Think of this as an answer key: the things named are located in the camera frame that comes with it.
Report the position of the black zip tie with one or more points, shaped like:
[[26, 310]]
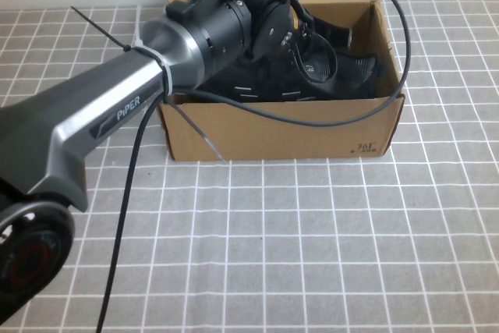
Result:
[[101, 30], [202, 138]]

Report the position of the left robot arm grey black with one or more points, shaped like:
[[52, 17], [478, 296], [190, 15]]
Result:
[[117, 87]]

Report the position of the white zip tie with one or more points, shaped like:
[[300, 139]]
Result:
[[165, 71]]

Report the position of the brown cardboard shoe box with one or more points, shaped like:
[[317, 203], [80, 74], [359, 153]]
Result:
[[312, 138]]

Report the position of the grey checked tablecloth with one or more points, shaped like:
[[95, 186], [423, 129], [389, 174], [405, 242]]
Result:
[[312, 251]]

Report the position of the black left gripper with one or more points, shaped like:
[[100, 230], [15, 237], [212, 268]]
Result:
[[282, 32]]

